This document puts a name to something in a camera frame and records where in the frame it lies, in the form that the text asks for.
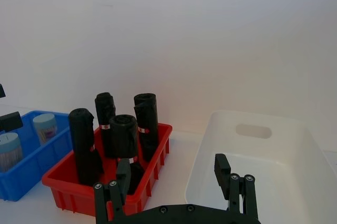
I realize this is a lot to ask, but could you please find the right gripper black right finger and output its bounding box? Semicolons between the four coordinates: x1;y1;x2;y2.
214;153;260;221

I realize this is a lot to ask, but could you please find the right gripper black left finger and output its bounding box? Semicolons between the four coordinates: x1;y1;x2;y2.
94;158;132;224

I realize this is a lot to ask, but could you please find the clear jar with blue lid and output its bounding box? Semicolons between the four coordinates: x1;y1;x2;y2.
33;113;58;146
0;132;23;174

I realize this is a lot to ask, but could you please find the black trash bag roll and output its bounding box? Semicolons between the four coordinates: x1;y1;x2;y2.
109;115;144;193
94;92;116;159
133;93;158;162
68;108;105;186

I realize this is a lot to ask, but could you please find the red plastic bin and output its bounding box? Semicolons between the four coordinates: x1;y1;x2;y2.
42;123;173;218

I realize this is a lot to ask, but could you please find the blue plastic bin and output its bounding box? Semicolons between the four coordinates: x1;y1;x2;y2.
0;110;73;201

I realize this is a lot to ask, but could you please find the white plastic bin with handle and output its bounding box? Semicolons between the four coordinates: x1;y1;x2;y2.
185;110;337;224

